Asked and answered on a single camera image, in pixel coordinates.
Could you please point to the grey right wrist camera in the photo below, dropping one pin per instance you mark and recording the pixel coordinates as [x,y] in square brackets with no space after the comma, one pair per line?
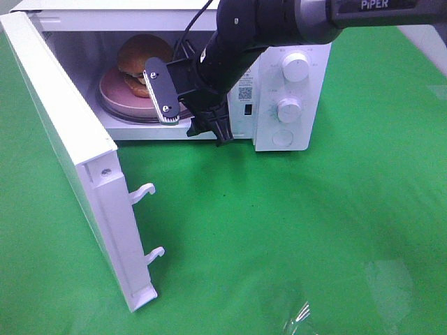
[161,91]

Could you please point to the lower white round knob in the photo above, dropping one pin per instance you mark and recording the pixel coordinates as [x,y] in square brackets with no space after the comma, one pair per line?
[289,110]

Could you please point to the toy burger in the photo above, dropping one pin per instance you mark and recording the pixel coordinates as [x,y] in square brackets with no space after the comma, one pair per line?
[132,56]

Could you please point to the pink round plate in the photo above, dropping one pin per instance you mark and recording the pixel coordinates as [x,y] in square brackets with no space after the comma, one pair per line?
[113,79]

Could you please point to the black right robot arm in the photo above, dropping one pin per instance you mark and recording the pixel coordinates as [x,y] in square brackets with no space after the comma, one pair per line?
[245,29]

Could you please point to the white round knob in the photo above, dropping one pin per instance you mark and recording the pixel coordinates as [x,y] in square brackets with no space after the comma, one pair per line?
[289,110]
[295,67]

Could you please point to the white wall panel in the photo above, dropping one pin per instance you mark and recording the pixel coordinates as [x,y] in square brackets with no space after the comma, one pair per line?
[429,42]

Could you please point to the white microwave door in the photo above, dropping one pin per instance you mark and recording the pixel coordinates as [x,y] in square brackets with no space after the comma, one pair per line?
[89,159]

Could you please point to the round white door button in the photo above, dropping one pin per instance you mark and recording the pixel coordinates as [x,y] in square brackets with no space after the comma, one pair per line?
[282,138]

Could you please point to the upper white round knob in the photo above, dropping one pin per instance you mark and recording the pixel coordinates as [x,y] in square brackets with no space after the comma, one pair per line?
[295,67]

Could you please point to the white microwave oven body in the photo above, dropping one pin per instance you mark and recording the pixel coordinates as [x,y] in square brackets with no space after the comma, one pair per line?
[85,37]

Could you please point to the glass microwave turntable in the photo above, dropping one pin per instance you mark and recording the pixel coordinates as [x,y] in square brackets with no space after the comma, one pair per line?
[122,104]

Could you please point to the green table cover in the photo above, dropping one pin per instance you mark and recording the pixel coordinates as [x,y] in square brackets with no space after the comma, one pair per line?
[355,225]

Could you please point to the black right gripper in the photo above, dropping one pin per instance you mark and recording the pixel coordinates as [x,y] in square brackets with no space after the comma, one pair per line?
[202,86]

